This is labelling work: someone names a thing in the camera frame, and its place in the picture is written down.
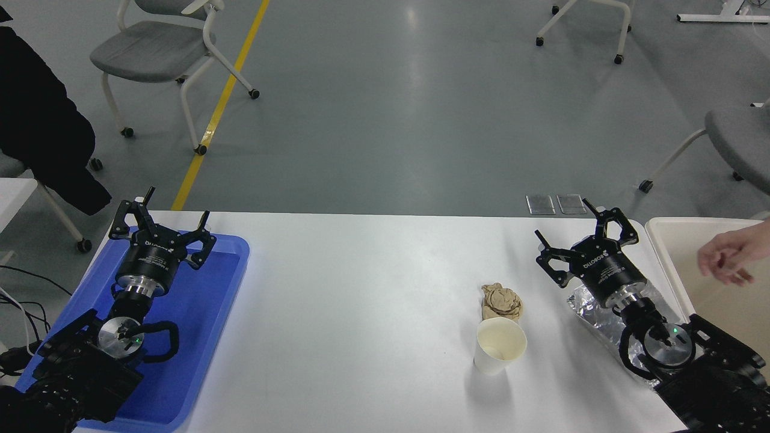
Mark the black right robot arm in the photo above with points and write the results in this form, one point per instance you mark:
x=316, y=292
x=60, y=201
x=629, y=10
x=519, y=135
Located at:
x=716, y=385

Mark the grey chair with round seat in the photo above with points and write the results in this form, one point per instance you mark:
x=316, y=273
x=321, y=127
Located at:
x=740, y=138

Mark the white paper cup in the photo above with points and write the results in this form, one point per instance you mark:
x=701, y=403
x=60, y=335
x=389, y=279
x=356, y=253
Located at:
x=490, y=361

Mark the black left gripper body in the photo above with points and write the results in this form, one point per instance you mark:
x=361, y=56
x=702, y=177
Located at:
x=150, y=255

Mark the white-legged wheeled chair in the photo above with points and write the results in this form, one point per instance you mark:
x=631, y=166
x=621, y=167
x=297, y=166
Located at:
x=618, y=59

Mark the person's forearm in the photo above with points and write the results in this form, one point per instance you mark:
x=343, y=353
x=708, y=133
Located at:
x=764, y=240

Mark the grey chair with armrest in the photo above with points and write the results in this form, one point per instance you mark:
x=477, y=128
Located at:
x=144, y=54

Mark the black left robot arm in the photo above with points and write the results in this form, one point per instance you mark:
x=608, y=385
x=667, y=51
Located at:
x=78, y=373

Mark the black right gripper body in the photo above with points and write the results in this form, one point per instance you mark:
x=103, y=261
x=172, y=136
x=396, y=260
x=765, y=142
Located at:
x=604, y=267

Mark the person's hand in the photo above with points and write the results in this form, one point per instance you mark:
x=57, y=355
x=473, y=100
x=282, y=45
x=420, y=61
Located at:
x=731, y=252

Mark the crumpled tan paper ball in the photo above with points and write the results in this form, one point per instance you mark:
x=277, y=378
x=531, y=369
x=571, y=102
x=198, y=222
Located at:
x=499, y=300

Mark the large pale bin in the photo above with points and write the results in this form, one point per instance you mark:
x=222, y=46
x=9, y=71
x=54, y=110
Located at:
x=680, y=252

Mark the seated person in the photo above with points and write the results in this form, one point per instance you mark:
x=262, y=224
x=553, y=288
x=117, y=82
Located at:
x=36, y=120

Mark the grey chair under person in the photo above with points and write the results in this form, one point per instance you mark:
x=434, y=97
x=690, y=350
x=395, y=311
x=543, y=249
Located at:
x=83, y=245

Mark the blue plastic tray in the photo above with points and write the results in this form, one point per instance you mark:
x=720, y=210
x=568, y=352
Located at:
x=210, y=313

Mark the white desk base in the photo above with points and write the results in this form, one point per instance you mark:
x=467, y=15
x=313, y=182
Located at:
x=722, y=18

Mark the metal floor plate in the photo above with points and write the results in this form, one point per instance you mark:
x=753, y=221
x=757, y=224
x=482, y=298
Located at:
x=540, y=204
x=571, y=204

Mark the crumpled silver foil tray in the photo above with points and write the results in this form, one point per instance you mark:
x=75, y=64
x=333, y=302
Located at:
x=586, y=313

